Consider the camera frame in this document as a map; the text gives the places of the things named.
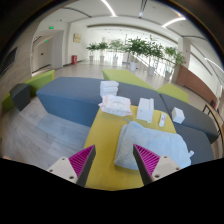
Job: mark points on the white tissue box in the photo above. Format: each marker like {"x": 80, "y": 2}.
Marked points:
{"x": 145, "y": 110}

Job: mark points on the ceiling light strips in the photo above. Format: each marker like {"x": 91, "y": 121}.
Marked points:
{"x": 108, "y": 7}

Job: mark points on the dark grey cube ottoman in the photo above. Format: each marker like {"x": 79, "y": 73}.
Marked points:
{"x": 20, "y": 96}

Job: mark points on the small white cube box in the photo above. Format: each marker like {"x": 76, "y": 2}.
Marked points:
{"x": 177, "y": 115}

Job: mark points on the green exit sign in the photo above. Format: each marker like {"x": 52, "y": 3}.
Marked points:
{"x": 51, "y": 27}

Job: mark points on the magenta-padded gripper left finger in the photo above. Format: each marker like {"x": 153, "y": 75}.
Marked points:
{"x": 71, "y": 168}

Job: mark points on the brown wooden counter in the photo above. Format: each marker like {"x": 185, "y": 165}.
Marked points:
{"x": 195, "y": 81}

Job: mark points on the light blue towel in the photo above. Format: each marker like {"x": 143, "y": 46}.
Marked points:
{"x": 160, "y": 140}

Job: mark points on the stack of white boxes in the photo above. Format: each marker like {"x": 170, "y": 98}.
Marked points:
{"x": 109, "y": 88}

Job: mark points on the wooden black-framed table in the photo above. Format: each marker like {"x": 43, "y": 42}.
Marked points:
{"x": 219, "y": 126}

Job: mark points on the yellow wall picture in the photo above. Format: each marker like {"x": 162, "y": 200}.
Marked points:
{"x": 77, "y": 38}

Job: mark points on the row of potted plants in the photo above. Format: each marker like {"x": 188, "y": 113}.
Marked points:
{"x": 141, "y": 46}

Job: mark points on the small white tube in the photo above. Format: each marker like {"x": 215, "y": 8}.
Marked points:
{"x": 162, "y": 120}

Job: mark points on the green upholstered bench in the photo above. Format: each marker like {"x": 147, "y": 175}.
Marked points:
{"x": 38, "y": 81}
{"x": 172, "y": 92}
{"x": 123, "y": 76}

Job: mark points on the red bin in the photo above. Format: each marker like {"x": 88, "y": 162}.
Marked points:
{"x": 74, "y": 59}

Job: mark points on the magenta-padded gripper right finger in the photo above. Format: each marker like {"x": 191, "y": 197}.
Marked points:
{"x": 156, "y": 166}

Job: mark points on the white pink wipes pack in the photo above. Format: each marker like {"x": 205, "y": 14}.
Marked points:
{"x": 115, "y": 105}

